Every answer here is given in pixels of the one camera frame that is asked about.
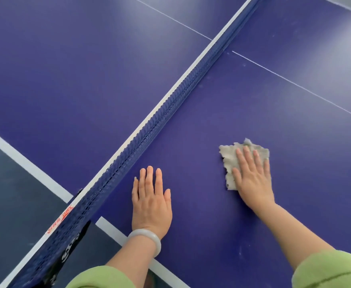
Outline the person's right hand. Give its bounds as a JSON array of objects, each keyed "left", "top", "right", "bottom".
[{"left": 231, "top": 146, "right": 275, "bottom": 210}]

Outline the person's left hand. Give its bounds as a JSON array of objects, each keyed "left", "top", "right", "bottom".
[{"left": 131, "top": 166, "right": 173, "bottom": 240}]

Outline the grey cleaning cloth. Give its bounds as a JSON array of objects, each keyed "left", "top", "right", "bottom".
[{"left": 219, "top": 138, "right": 270, "bottom": 191}]

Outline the person's left forearm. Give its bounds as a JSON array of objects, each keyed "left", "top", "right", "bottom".
[{"left": 106, "top": 235, "right": 158, "bottom": 288}]

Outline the person's right forearm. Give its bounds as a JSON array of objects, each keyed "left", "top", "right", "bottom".
[{"left": 250, "top": 202, "right": 335, "bottom": 270}]

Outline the dark table tennis net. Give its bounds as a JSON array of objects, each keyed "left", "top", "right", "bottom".
[{"left": 0, "top": 0, "right": 266, "bottom": 288}]

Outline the blue table tennis table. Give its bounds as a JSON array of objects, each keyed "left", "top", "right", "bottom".
[{"left": 0, "top": 0, "right": 351, "bottom": 288}]

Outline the green right sleeve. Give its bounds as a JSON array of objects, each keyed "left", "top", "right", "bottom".
[{"left": 291, "top": 250, "right": 351, "bottom": 288}]

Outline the white jade bracelet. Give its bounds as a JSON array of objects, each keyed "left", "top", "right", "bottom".
[{"left": 127, "top": 228, "right": 162, "bottom": 258}]

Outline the black net post clamp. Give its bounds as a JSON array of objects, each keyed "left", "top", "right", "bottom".
[{"left": 40, "top": 220, "right": 92, "bottom": 288}]

